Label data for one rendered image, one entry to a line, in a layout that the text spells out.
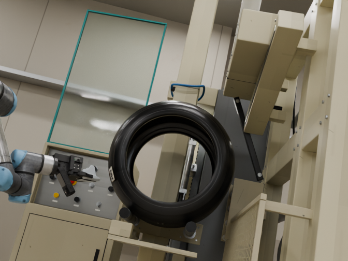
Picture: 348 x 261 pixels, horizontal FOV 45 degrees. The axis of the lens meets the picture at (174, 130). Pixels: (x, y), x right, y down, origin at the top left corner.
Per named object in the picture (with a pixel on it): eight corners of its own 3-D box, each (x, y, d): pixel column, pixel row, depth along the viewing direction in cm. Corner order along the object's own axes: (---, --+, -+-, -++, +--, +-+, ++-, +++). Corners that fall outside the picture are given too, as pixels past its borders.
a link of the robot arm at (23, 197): (-2, 198, 148) (4, 168, 151) (13, 203, 158) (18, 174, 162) (19, 200, 147) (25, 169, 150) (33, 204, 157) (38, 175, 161)
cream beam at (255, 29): (221, 96, 227) (226, 71, 231) (269, 104, 225) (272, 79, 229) (235, 39, 169) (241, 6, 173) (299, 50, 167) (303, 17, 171)
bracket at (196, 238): (119, 228, 209) (125, 208, 212) (199, 245, 206) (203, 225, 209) (119, 228, 206) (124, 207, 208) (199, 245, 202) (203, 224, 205)
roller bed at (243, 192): (220, 241, 218) (230, 184, 227) (249, 246, 217) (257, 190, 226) (224, 238, 199) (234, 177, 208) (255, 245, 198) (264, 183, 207)
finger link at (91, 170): (104, 167, 175) (84, 162, 170) (103, 180, 173) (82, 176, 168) (100, 169, 177) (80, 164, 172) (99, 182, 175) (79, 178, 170)
